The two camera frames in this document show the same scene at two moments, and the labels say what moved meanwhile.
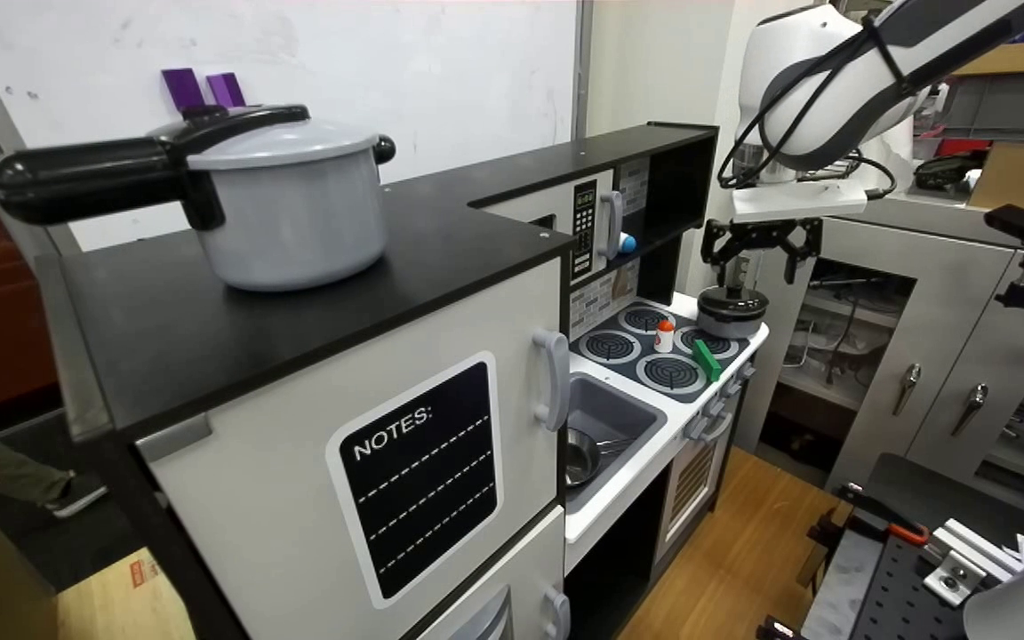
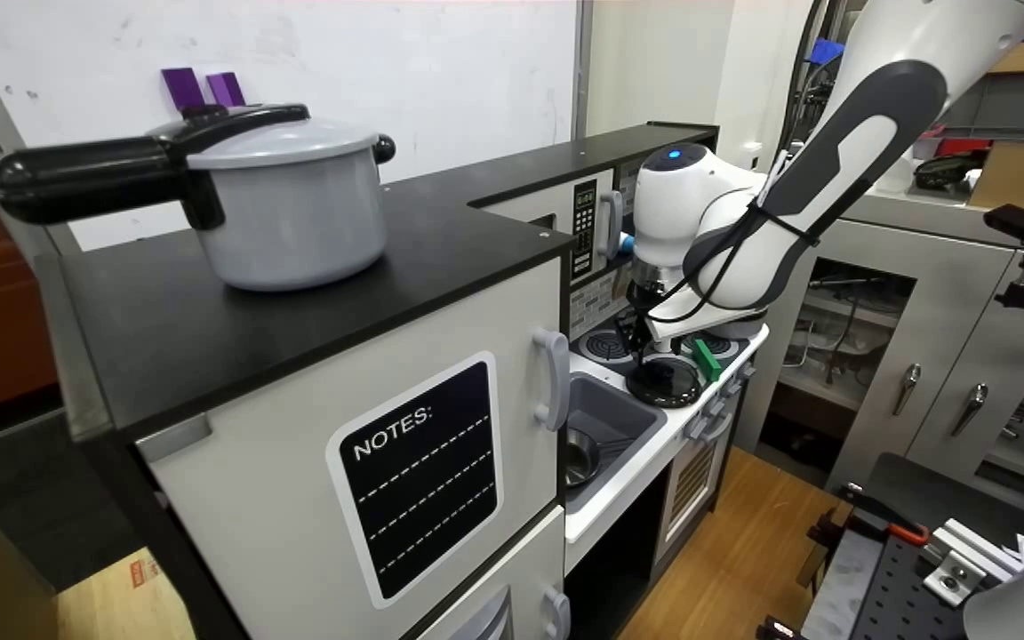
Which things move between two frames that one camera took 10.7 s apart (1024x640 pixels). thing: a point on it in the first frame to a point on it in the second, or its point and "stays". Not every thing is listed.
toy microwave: (583, 208) stays
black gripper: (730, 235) to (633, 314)
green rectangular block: (706, 361) stays
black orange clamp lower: (874, 517) stays
